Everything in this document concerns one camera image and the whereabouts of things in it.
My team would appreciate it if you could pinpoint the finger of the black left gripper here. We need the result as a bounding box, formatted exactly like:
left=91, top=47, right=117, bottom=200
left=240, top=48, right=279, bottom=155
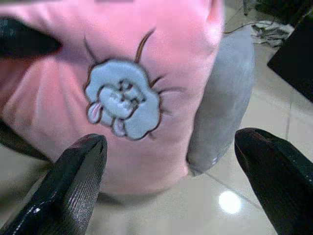
left=0, top=119, right=49, bottom=162
left=0, top=16, right=63, bottom=59

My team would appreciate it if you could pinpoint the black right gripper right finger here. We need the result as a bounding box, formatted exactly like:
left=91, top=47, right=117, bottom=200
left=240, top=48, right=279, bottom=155
left=234, top=127, right=313, bottom=235

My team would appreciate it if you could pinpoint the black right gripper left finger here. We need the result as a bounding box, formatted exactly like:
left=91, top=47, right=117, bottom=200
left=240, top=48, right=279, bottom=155
left=0, top=133, right=108, bottom=235

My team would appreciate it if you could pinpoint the pink pillow with sheep print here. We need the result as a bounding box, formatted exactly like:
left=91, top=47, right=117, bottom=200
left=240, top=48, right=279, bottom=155
left=0, top=0, right=225, bottom=196

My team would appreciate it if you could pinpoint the grey pillow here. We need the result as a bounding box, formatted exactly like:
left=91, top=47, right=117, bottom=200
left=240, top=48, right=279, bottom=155
left=187, top=24, right=256, bottom=177

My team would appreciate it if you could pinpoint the black cabinet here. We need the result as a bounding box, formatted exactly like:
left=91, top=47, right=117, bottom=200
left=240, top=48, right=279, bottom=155
left=266, top=7, right=313, bottom=103

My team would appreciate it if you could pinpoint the grey floor cable tangle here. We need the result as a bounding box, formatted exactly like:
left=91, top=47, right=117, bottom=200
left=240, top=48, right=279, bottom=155
left=251, top=21, right=294, bottom=47

